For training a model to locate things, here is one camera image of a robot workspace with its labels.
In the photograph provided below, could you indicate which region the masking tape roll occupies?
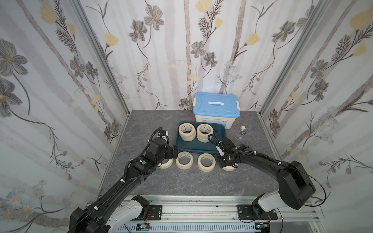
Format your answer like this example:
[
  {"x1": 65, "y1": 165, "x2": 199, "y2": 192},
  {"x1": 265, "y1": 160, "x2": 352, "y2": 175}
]
[
  {"x1": 157, "y1": 159, "x2": 173, "y2": 169},
  {"x1": 178, "y1": 123, "x2": 196, "y2": 142},
  {"x1": 175, "y1": 151, "x2": 193, "y2": 170},
  {"x1": 222, "y1": 163, "x2": 238, "y2": 172},
  {"x1": 197, "y1": 153, "x2": 216, "y2": 172},
  {"x1": 196, "y1": 124, "x2": 213, "y2": 143}
]

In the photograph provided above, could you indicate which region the teal plastic tray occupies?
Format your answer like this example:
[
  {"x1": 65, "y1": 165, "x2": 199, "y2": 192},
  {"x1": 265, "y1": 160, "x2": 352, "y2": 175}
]
[{"x1": 175, "y1": 123, "x2": 226, "y2": 155}]

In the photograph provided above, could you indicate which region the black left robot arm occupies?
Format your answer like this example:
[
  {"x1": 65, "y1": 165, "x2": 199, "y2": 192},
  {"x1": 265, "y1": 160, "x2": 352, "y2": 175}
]
[{"x1": 68, "y1": 127, "x2": 178, "y2": 233}]

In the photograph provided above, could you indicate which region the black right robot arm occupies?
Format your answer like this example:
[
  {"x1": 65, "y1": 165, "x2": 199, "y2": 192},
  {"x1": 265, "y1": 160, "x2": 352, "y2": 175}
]
[{"x1": 207, "y1": 135, "x2": 316, "y2": 219}]

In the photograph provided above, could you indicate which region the white box with blue lid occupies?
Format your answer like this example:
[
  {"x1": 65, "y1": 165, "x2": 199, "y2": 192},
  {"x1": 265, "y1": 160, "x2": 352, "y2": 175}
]
[{"x1": 193, "y1": 92, "x2": 241, "y2": 129}]

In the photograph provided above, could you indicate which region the glass flask with stopper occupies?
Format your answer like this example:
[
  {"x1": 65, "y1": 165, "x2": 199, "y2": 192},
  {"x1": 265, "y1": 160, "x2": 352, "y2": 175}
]
[{"x1": 235, "y1": 126, "x2": 247, "y2": 140}]

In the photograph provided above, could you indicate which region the small circuit board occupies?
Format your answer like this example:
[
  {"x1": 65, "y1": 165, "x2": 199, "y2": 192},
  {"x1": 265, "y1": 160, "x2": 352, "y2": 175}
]
[{"x1": 136, "y1": 223, "x2": 151, "y2": 231}]

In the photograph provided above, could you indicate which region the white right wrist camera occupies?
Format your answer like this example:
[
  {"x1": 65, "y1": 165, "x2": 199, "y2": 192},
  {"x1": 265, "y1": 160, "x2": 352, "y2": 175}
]
[{"x1": 216, "y1": 144, "x2": 225, "y2": 157}]

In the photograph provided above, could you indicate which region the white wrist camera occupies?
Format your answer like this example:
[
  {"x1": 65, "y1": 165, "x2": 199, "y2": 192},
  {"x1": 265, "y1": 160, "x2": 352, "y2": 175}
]
[
  {"x1": 158, "y1": 130, "x2": 169, "y2": 140},
  {"x1": 216, "y1": 144, "x2": 225, "y2": 157}
]

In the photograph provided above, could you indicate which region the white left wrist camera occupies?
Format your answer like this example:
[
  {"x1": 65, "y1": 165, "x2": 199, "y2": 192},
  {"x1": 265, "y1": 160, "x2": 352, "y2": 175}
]
[{"x1": 158, "y1": 130, "x2": 169, "y2": 140}]

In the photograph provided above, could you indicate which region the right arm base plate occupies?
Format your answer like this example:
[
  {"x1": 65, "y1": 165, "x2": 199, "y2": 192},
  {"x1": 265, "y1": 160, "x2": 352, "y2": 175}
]
[{"x1": 237, "y1": 204, "x2": 278, "y2": 220}]

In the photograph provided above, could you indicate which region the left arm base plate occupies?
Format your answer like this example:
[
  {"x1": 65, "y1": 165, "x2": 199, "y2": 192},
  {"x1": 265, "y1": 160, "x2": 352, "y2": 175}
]
[{"x1": 139, "y1": 205, "x2": 163, "y2": 221}]

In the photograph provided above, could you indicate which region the aluminium frame rail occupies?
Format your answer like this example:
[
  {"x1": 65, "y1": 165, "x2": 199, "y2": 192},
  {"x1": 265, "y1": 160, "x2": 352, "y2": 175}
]
[{"x1": 115, "y1": 195, "x2": 325, "y2": 233}]

